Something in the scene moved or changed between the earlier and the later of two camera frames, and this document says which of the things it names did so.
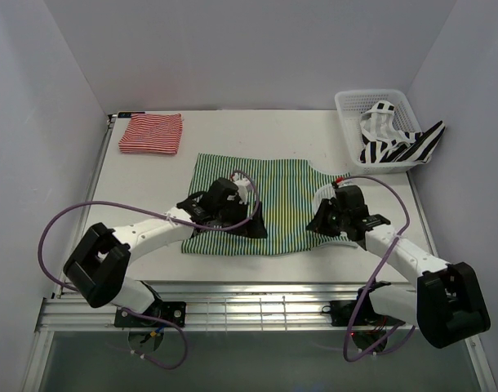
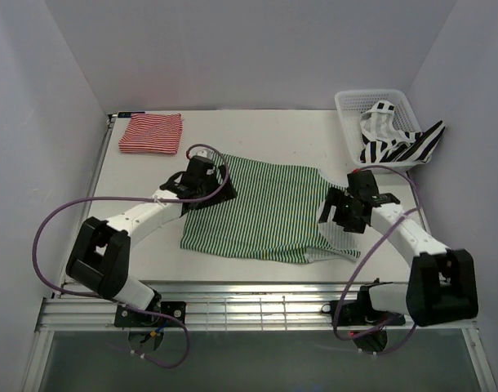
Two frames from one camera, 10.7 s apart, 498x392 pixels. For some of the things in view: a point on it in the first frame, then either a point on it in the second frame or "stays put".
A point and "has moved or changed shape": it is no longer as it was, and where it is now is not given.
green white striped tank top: [286, 188] has moved or changed shape
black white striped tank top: [380, 142] stays put
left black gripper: [253, 229] → [226, 193]
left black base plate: [175, 312] stays put
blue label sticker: [127, 114] stays put
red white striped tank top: [154, 134] stays put
